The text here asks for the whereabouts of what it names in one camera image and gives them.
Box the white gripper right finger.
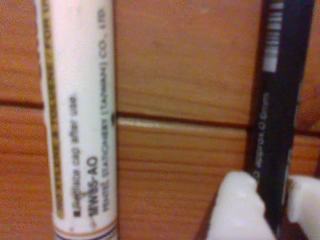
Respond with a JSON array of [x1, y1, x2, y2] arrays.
[[284, 174, 320, 240]]

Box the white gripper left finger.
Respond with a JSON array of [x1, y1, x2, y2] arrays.
[[206, 170, 276, 240]]

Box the black pen with red end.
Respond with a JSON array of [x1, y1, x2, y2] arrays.
[[246, 0, 316, 240]]

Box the white marker with black cap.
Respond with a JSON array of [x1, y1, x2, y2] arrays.
[[34, 0, 119, 240]]

